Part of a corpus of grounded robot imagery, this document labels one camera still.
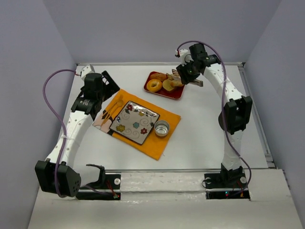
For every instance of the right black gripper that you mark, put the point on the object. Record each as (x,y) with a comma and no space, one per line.
(185,74)

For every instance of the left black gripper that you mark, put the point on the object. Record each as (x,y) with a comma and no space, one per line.
(108,84)

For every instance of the metal serving tongs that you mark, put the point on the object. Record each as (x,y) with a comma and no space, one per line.
(175,76)

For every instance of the pale plain bagel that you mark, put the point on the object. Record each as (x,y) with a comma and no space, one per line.
(175,83)

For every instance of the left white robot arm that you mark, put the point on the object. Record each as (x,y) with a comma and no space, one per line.
(56,174)

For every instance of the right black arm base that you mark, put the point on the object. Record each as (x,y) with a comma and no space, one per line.
(226,188)

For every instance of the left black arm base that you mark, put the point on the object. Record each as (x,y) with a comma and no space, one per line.
(107,187)

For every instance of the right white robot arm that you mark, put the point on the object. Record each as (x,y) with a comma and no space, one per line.
(234,116)

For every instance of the sliced bread roll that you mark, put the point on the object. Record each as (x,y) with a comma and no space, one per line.
(167,87)

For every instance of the brown croissant bread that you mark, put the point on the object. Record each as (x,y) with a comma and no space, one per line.
(158,76)

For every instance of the wooden spoon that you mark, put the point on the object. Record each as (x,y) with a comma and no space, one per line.
(118,105)

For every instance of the red rectangular tray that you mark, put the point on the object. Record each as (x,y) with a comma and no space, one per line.
(176,94)

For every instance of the wooden fork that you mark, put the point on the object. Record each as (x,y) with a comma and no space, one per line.
(120,97)

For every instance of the yellow glazed bagel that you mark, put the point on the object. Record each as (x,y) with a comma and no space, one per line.
(154,85)

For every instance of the square floral ceramic plate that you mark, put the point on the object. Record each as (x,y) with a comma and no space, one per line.
(134,122)

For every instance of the small metal cup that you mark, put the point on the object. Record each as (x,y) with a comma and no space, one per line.
(161,128)

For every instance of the orange cloth placemat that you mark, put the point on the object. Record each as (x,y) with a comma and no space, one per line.
(153,145)

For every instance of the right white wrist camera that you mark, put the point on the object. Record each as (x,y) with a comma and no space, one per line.
(184,56)

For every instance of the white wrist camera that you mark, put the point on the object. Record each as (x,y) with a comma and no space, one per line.
(184,56)
(87,69)

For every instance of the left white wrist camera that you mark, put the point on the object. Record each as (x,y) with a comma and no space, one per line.
(87,69)

